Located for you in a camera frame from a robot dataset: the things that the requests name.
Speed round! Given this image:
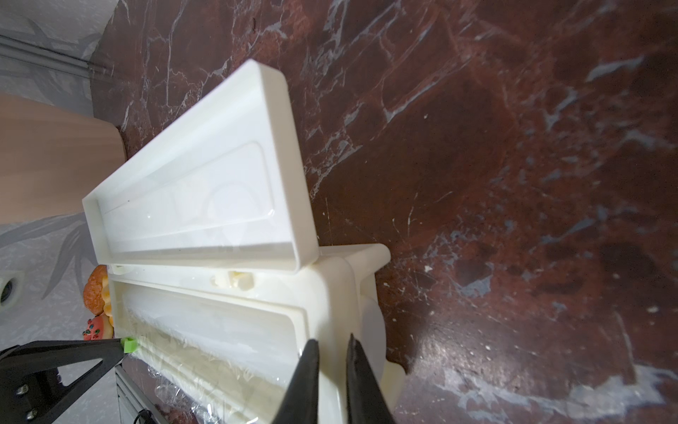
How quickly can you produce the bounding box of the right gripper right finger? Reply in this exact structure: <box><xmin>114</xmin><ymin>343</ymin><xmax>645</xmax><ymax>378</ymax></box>
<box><xmin>346</xmin><ymin>334</ymin><xmax>396</xmax><ymax>424</ymax></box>

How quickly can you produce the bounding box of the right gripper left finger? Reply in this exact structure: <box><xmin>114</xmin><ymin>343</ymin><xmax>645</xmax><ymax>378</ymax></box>
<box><xmin>272</xmin><ymin>339</ymin><xmax>320</xmax><ymax>424</ymax></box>

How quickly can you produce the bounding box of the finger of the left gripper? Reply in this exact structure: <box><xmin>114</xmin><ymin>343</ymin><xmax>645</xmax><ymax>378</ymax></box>
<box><xmin>1</xmin><ymin>339</ymin><xmax>125</xmax><ymax>423</ymax></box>

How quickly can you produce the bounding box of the cream plastic wrap dispenser box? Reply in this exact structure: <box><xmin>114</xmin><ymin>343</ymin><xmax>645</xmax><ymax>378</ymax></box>
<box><xmin>83</xmin><ymin>60</ymin><xmax>405</xmax><ymax>423</ymax></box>

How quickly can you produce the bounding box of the plastic wrap roll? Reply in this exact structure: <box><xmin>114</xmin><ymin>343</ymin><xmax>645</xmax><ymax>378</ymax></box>
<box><xmin>125</xmin><ymin>293</ymin><xmax>298</xmax><ymax>385</ymax></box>

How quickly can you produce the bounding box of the purple plate of toy food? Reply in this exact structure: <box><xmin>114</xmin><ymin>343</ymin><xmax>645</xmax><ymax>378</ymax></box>
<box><xmin>82</xmin><ymin>265</ymin><xmax>115</xmax><ymax>341</ymax></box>

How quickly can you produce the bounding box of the beige flower pot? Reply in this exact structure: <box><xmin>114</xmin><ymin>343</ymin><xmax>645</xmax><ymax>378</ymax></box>
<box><xmin>1</xmin><ymin>94</ymin><xmax>125</xmax><ymax>224</ymax></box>

